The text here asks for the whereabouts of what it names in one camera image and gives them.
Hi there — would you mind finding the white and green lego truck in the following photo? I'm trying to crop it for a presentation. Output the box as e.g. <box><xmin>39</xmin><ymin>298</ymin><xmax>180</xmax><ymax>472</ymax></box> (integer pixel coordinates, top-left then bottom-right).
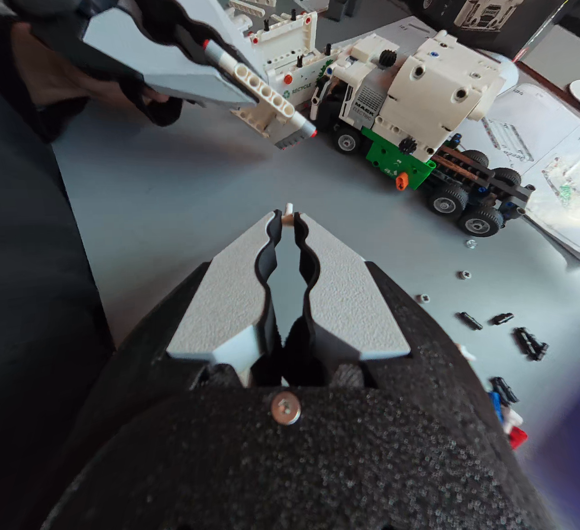
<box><xmin>310</xmin><ymin>31</ymin><xmax>536</xmax><ymax>237</ymax></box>

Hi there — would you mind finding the person's left hand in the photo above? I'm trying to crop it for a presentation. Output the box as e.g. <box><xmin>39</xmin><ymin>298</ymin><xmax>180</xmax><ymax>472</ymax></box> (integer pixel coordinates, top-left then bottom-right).
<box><xmin>9</xmin><ymin>20</ymin><xmax>173</xmax><ymax>107</ymax></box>

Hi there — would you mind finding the open instruction booklet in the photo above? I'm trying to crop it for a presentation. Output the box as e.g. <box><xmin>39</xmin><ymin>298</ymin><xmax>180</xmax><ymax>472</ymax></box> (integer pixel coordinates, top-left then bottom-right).
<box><xmin>385</xmin><ymin>16</ymin><xmax>580</xmax><ymax>261</ymax></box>

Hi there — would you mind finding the pile of coloured lego pieces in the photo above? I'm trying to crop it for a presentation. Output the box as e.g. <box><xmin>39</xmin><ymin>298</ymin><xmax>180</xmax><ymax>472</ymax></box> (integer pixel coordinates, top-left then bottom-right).
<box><xmin>487</xmin><ymin>376</ymin><xmax>530</xmax><ymax>451</ymax></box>

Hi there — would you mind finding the person's left forearm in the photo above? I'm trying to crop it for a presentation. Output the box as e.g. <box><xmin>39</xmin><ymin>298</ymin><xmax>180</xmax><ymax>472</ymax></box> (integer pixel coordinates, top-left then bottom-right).
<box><xmin>0</xmin><ymin>9</ymin><xmax>91</xmax><ymax>143</ymax></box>

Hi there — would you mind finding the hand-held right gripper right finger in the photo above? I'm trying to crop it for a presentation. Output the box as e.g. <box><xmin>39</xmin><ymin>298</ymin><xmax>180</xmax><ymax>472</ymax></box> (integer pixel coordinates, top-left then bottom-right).
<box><xmin>283</xmin><ymin>212</ymin><xmax>412</xmax><ymax>386</ymax></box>

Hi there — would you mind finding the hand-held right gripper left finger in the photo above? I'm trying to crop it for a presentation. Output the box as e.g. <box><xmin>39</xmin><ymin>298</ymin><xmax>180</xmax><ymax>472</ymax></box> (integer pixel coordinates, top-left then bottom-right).
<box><xmin>167</xmin><ymin>210</ymin><xmax>285</xmax><ymax>388</ymax></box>

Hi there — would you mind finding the lego beam assembly with pins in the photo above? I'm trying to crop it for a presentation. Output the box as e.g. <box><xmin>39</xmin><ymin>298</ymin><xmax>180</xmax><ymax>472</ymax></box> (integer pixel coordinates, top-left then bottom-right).
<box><xmin>202</xmin><ymin>38</ymin><xmax>318</xmax><ymax>140</ymax></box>

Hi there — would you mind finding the black lego connector piece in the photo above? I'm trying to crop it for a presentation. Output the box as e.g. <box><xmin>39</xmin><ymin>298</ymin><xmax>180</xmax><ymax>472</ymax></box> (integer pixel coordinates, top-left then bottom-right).
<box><xmin>513</xmin><ymin>327</ymin><xmax>550</xmax><ymax>362</ymax></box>

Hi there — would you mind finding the white lego container body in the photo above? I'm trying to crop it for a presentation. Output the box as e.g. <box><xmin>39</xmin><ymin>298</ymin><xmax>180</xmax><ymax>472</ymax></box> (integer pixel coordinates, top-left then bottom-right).
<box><xmin>229</xmin><ymin>11</ymin><xmax>338</xmax><ymax>151</ymax></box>

